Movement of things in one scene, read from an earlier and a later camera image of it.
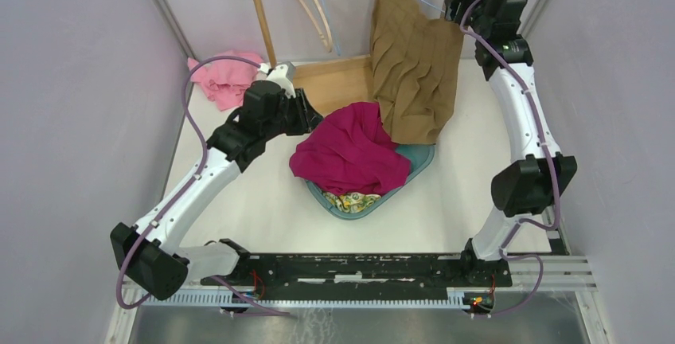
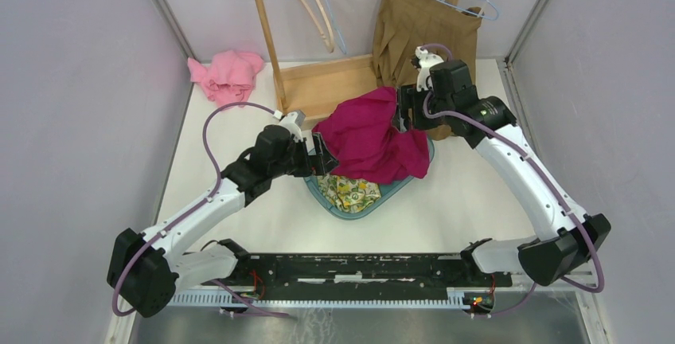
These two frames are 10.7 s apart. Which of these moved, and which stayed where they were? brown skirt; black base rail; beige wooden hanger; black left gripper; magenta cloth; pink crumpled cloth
Moved: magenta cloth; black left gripper; brown skirt
Stayed: black base rail; beige wooden hanger; pink crumpled cloth
